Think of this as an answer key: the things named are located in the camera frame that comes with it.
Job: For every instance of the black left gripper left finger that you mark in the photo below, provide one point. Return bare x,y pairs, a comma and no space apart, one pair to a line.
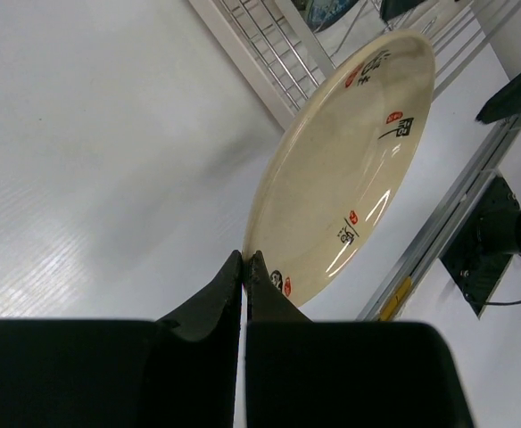
177,371

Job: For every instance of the aluminium frame rail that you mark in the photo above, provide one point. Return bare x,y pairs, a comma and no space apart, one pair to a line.
447,218

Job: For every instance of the beige plate with flower motifs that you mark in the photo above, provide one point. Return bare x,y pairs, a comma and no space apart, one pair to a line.
341,162

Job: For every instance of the wire dish rack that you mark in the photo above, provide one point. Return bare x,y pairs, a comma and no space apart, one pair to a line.
285,61

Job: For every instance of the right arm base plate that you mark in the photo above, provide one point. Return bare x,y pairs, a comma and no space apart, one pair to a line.
479,253

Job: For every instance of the blue floral plate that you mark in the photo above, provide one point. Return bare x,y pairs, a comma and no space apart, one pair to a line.
322,14

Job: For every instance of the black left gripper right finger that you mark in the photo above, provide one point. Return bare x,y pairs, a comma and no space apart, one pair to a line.
302,373

